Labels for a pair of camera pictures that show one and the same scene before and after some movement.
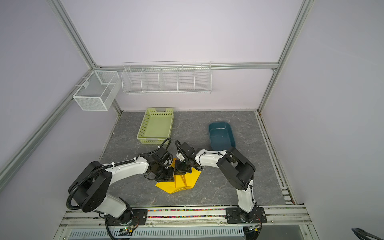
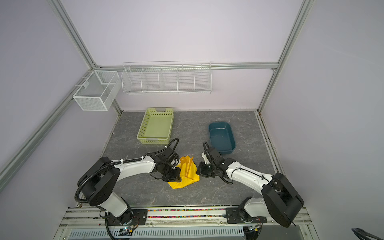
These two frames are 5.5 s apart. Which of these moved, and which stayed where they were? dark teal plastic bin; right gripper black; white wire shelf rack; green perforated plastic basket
Moved: right gripper black
Stayed: white wire shelf rack; dark teal plastic bin; green perforated plastic basket
